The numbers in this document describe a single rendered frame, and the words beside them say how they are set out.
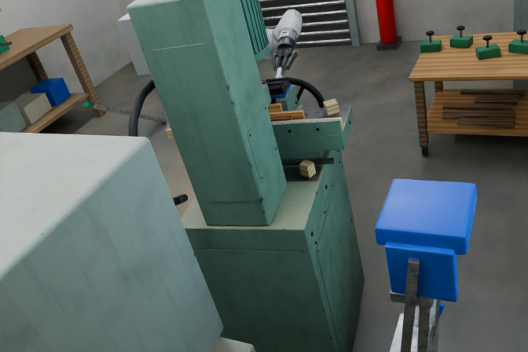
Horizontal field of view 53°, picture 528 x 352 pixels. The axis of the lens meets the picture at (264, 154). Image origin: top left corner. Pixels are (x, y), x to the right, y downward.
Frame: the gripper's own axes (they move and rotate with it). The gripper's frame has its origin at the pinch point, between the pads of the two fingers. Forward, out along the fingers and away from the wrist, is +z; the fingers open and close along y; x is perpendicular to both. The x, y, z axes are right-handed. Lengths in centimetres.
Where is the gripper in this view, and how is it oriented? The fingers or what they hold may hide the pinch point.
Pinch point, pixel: (279, 75)
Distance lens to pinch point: 237.3
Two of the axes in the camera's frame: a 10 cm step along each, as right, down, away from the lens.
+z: -1.8, 8.0, -5.6
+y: 9.4, -0.3, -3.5
